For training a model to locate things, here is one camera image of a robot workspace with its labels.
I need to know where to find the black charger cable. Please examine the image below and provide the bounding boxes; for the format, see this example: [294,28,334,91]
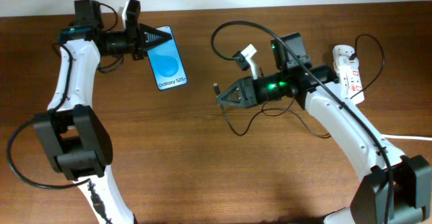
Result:
[213,34,385,140]

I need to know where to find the blue Galaxy smartphone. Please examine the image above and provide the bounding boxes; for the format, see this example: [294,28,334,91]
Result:
[148,26,188,91]

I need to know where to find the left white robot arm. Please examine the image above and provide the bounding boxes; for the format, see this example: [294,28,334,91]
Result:
[34,0,172,223]

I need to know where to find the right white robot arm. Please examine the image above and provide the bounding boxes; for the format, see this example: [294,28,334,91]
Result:
[217,33,431,223]

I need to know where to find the white power strip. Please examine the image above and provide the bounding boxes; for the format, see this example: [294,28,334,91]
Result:
[332,45,365,105]

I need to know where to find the white power cord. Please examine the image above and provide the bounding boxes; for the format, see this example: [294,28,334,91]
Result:
[381,134,432,142]

